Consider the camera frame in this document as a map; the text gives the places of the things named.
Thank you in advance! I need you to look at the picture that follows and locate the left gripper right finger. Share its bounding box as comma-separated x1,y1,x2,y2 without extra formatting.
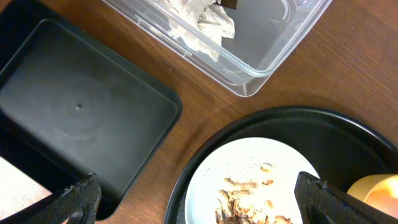
294,172,397,224

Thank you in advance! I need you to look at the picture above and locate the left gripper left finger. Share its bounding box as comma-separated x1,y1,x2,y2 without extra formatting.
1,174,101,224

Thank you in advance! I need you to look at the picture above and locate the round black serving tray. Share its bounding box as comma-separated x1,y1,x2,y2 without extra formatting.
164,106,397,223

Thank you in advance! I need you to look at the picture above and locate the yellow bowl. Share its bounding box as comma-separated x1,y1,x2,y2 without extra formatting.
347,174,398,218

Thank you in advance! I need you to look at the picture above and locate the grey plate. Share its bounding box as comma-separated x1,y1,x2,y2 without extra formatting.
185,138,318,223

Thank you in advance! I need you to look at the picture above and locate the white napkin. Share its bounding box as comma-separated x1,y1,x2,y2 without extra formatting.
158,0,235,62

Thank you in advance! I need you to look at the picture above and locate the peanut shells and rice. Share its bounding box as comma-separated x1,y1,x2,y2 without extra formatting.
215,163,302,224

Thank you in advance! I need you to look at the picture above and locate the black rectangular tray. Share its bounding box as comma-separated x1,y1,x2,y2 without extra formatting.
1,1,182,221

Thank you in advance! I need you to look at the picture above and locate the clear plastic bin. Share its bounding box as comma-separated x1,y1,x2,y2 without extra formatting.
106,0,331,97

